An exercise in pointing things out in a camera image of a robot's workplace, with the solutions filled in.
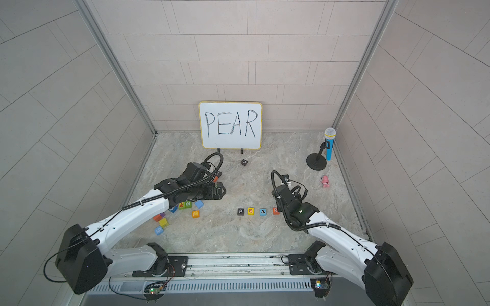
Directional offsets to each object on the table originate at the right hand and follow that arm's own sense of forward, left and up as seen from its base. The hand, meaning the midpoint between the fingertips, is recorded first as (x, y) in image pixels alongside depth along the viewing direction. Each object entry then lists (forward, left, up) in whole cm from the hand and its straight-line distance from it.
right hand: (284, 195), depth 85 cm
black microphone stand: (+20, -22, -4) cm, 30 cm away
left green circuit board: (-31, +49, -1) cm, 59 cm away
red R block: (-5, +5, -4) cm, 8 cm away
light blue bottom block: (-11, +54, -2) cm, 55 cm away
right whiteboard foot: (+30, +19, -2) cm, 35 cm away
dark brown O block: (+22, +18, -3) cm, 29 cm away
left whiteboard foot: (+31, +32, -1) cm, 44 cm away
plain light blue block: (0, +39, -3) cm, 39 cm away
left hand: (+1, +27, +7) cm, 28 cm away
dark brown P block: (-5, +20, -4) cm, 21 cm away
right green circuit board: (-33, -9, -7) cm, 35 cm away
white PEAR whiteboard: (+38, +24, +10) cm, 46 cm away
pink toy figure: (+7, -22, -4) cm, 23 cm away
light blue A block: (-6, +10, -4) cm, 12 cm away
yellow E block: (-5, +16, -4) cm, 17 cm away
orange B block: (-5, +39, -2) cm, 40 cm away
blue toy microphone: (+19, -22, +17) cm, 34 cm away
